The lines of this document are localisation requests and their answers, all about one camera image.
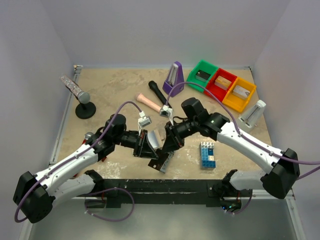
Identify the blue toy brick block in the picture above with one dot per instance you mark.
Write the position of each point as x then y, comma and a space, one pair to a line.
207, 157

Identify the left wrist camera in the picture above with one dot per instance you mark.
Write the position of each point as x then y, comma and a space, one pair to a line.
143, 121

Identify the white card in yellow bin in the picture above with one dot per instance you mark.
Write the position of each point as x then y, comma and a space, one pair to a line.
241, 92

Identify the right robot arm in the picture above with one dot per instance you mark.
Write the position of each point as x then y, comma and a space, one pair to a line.
279, 169

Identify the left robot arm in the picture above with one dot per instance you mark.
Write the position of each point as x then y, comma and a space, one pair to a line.
36, 194

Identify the grey truss beam piece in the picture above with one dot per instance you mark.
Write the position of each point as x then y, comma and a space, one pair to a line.
165, 165

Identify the purple metronome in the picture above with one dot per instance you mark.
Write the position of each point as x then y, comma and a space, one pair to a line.
174, 77

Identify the white metronome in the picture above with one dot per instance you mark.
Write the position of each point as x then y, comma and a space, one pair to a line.
248, 120

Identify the pink microphone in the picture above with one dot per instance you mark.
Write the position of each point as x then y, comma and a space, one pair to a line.
144, 100

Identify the black round microphone stand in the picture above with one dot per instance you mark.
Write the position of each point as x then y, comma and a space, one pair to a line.
85, 111

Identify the tan card in red bin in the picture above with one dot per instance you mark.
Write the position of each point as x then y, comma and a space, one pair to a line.
222, 83

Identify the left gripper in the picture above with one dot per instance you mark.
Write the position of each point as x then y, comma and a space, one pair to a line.
141, 143

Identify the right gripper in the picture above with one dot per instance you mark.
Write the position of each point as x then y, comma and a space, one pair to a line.
173, 135

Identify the red glitter microphone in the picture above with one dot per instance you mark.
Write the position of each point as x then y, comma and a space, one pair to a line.
87, 136

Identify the beige card holder wallet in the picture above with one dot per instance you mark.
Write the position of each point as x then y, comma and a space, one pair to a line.
157, 138

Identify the red storage bin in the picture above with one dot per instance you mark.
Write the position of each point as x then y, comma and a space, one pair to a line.
216, 91

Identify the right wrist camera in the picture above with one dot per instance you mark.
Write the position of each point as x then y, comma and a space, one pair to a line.
167, 112

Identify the black microphone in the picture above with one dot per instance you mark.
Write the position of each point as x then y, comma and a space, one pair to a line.
154, 87

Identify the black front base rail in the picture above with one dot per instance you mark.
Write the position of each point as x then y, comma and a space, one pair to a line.
206, 192

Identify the aluminium frame rail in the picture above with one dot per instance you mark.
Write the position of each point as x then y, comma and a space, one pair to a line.
60, 133

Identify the black credit card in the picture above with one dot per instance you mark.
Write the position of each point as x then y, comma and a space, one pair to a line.
157, 163

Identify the green storage bin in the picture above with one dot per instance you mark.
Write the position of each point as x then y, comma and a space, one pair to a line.
205, 66

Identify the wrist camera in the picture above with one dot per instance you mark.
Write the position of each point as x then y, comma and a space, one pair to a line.
167, 112
143, 121

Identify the black card in green bin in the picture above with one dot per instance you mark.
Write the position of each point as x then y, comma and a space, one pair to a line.
202, 76

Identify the glitter microphone on stand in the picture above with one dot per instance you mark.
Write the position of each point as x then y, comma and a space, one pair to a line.
82, 96

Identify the yellow storage bin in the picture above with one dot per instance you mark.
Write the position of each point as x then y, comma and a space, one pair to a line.
234, 102

